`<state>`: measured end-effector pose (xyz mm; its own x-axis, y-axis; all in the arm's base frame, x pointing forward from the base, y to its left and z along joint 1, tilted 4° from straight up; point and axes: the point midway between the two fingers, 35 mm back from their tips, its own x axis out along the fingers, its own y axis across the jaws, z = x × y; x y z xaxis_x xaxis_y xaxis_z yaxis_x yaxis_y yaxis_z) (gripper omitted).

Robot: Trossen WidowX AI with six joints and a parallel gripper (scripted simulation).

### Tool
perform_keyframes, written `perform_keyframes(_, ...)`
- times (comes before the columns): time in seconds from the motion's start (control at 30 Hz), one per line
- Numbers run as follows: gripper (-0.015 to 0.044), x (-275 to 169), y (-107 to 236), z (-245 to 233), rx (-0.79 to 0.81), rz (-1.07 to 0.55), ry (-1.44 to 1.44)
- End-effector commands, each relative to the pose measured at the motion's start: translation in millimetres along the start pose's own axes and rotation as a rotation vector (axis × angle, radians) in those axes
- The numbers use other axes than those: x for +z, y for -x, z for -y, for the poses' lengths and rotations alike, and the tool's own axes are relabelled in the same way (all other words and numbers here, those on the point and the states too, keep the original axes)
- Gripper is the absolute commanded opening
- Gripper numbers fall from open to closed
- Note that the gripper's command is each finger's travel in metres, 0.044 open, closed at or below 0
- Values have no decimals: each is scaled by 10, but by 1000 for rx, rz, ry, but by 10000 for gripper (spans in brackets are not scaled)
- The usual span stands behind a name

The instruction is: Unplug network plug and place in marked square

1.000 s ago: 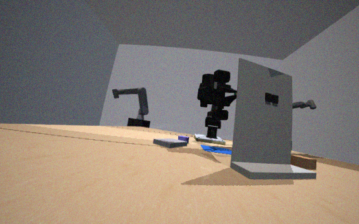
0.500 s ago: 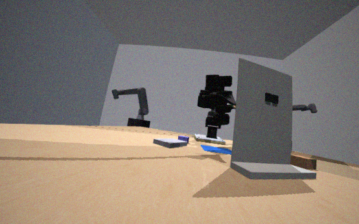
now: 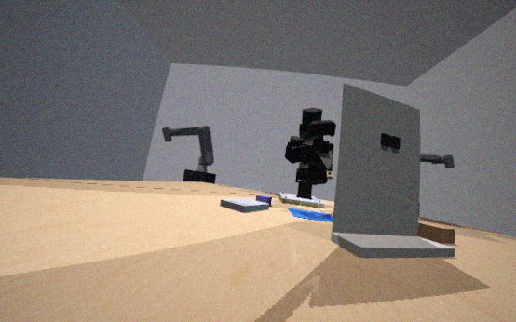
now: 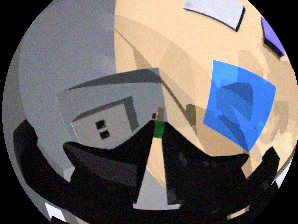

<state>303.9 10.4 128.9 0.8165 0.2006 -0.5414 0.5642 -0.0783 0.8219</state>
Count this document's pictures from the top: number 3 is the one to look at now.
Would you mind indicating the purple flat block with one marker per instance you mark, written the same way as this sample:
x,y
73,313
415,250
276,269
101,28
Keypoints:
x,y
264,199

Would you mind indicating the blue translucent square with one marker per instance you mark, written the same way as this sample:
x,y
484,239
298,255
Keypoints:
x,y
310,215

